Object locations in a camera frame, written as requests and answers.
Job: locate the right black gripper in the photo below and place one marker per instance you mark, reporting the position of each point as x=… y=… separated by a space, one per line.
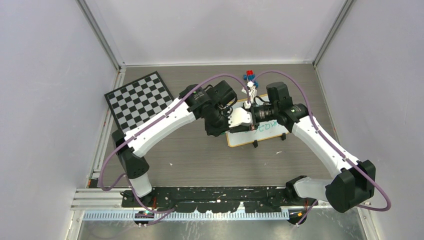
x=256 y=124

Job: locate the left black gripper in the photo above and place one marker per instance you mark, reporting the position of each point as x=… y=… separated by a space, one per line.
x=217 y=132

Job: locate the yellow framed whiteboard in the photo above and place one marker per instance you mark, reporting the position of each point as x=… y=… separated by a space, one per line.
x=266 y=130

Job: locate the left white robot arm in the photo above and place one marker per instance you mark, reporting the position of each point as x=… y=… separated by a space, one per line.
x=209 y=103

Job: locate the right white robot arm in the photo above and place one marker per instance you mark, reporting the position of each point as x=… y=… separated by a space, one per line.
x=351 y=179

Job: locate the blue red toy car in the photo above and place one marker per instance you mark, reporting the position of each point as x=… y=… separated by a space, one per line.
x=250 y=76

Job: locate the black white checkerboard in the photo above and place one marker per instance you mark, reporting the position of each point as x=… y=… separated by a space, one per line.
x=136 y=102

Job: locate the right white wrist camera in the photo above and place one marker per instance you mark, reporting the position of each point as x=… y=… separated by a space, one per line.
x=252 y=93

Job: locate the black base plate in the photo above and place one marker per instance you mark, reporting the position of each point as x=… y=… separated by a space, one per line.
x=227 y=199

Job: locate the aluminium frame rail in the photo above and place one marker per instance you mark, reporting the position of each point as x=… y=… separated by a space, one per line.
x=98 y=205

